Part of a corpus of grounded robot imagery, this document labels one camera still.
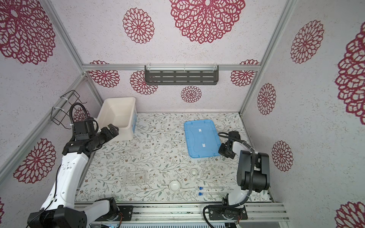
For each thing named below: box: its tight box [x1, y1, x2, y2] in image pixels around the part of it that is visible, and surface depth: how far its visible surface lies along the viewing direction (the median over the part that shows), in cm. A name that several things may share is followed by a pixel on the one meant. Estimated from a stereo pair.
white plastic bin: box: [96, 96, 138, 141], surface depth 112 cm
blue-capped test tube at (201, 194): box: [198, 192, 228, 196], surface depth 82 cm
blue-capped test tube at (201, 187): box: [199, 186, 226, 190], surface depth 84 cm
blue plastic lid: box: [183, 119, 221, 159], surface depth 107 cm
